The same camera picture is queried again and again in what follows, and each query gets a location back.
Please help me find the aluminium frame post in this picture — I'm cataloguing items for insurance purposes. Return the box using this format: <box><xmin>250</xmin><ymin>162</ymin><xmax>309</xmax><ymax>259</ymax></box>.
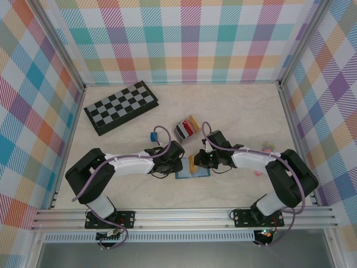
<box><xmin>33</xmin><ymin>0</ymin><xmax>86</xmax><ymax>93</ymax></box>
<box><xmin>278</xmin><ymin>0</ymin><xmax>331</xmax><ymax>89</ymax></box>

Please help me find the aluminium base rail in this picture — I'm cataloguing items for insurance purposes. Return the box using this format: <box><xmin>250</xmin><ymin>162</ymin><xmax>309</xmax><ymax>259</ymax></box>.
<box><xmin>30</xmin><ymin>208</ymin><xmax>340</xmax><ymax>232</ymax></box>

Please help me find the grey card rack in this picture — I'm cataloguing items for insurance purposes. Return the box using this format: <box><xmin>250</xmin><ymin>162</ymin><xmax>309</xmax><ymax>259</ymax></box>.
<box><xmin>172</xmin><ymin>113</ymin><xmax>200</xmax><ymax>145</ymax></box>

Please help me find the black grey folding chessboard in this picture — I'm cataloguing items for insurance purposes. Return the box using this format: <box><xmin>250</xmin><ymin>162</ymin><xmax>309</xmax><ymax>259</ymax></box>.
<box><xmin>83</xmin><ymin>80</ymin><xmax>160</xmax><ymax>137</ymax></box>

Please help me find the aluminium frame side rail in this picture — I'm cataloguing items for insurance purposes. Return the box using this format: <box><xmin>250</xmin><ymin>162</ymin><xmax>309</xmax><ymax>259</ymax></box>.
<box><xmin>277</xmin><ymin>83</ymin><xmax>320</xmax><ymax>207</ymax></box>
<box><xmin>49</xmin><ymin>85</ymin><xmax>87</xmax><ymax>210</ymax></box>

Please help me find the black credit card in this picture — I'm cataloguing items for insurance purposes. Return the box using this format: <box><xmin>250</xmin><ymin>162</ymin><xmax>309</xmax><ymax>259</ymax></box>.
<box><xmin>175</xmin><ymin>124</ymin><xmax>188</xmax><ymax>140</ymax></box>

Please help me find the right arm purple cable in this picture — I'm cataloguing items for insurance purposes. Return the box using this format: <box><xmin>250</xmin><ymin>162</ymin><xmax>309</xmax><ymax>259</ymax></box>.
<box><xmin>201</xmin><ymin>121</ymin><xmax>307</xmax><ymax>248</ymax></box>

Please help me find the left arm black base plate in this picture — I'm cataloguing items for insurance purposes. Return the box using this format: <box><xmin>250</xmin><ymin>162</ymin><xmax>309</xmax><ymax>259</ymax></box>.
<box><xmin>84</xmin><ymin>209</ymin><xmax>137</xmax><ymax>230</ymax></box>

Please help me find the red credit card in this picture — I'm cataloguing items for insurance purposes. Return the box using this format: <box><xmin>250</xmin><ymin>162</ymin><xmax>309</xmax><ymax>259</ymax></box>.
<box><xmin>181</xmin><ymin>119</ymin><xmax>197</xmax><ymax>136</ymax></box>

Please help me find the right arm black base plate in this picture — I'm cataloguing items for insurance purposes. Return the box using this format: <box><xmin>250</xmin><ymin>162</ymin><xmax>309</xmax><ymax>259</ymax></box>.
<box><xmin>232</xmin><ymin>208</ymin><xmax>285</xmax><ymax>228</ymax></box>

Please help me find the gold credit card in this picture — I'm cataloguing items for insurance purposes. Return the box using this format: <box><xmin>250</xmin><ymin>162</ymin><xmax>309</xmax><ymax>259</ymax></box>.
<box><xmin>188</xmin><ymin>155</ymin><xmax>199</xmax><ymax>173</ymax></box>

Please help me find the perforated metal cable tray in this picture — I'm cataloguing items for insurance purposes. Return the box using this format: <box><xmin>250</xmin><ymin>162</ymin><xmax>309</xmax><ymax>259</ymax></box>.
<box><xmin>43</xmin><ymin>233</ymin><xmax>256</xmax><ymax>243</ymax></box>

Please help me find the tan credit card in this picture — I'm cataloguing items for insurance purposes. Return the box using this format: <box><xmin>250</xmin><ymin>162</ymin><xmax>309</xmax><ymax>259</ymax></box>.
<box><xmin>188</xmin><ymin>114</ymin><xmax>200</xmax><ymax>132</ymax></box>

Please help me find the grey metal panel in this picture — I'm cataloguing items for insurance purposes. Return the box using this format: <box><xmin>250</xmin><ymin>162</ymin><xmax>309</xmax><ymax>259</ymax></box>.
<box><xmin>36</xmin><ymin>242</ymin><xmax>335</xmax><ymax>268</ymax></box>

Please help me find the blue card holder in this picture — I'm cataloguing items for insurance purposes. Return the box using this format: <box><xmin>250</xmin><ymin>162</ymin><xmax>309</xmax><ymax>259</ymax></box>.
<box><xmin>175</xmin><ymin>157</ymin><xmax>211</xmax><ymax>180</ymax></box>

